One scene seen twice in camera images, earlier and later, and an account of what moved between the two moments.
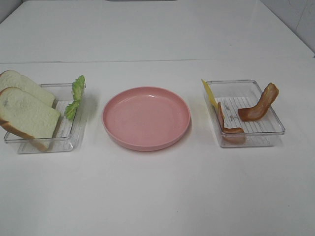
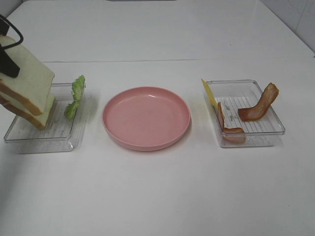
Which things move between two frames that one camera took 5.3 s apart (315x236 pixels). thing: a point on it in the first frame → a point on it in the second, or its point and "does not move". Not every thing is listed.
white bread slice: (21, 113) → (31, 88)
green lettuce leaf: (78, 86) does not move
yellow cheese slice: (210, 93) does not move
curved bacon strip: (268, 96) does not move
